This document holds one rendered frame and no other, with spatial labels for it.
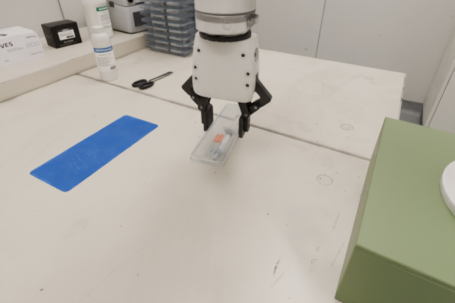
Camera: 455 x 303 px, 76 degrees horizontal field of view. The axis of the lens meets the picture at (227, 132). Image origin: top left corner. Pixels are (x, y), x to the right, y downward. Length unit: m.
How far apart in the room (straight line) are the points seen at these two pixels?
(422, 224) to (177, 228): 0.29
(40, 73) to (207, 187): 0.62
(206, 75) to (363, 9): 2.01
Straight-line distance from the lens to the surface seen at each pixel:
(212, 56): 0.43
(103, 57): 0.88
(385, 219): 0.35
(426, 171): 0.44
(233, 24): 0.40
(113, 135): 0.64
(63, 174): 0.57
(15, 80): 0.92
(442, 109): 2.12
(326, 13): 2.43
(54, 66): 0.96
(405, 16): 2.37
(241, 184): 0.48
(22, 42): 1.02
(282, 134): 0.61
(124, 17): 1.18
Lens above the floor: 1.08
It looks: 33 degrees down
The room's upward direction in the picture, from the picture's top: straight up
